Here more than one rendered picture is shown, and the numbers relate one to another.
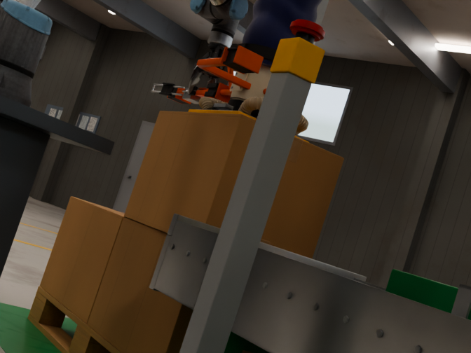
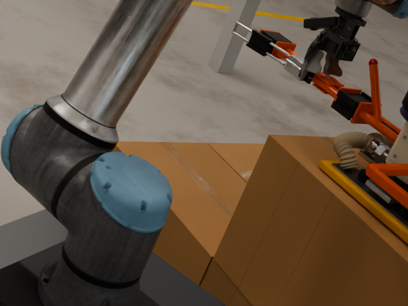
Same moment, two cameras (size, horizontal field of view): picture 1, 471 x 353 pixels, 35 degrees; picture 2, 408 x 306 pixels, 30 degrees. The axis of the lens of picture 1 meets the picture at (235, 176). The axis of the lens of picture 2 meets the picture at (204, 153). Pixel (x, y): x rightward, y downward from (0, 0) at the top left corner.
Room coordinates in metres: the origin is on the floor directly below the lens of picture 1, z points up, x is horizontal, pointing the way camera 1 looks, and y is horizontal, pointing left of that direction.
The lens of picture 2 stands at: (0.97, 0.89, 1.64)
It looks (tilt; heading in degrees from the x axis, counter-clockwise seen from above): 25 degrees down; 346
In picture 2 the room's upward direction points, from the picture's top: 23 degrees clockwise
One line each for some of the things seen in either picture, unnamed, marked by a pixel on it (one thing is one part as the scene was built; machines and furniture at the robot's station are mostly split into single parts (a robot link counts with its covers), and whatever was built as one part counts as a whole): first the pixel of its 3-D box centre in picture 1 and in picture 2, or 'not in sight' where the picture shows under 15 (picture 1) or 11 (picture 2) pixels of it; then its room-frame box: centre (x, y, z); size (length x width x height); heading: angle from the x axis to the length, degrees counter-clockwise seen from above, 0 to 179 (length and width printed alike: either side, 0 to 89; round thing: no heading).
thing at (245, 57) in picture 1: (241, 59); not in sight; (2.09, 0.09, 1.08); 0.09 x 0.08 x 0.05; 120
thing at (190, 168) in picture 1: (227, 188); (364, 266); (2.50, 0.01, 0.74); 0.60 x 0.40 x 0.40; 29
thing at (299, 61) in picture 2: (193, 96); (302, 68); (2.88, 0.25, 1.07); 0.07 x 0.07 x 0.04; 30
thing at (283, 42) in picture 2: (180, 94); (275, 44); (3.00, 0.31, 1.07); 0.08 x 0.07 x 0.05; 30
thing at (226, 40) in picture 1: (220, 41); (354, 3); (2.82, 0.22, 1.29); 0.10 x 0.09 x 0.05; 120
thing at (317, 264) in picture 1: (274, 257); not in sight; (2.18, -0.18, 0.58); 0.70 x 0.03 x 0.06; 121
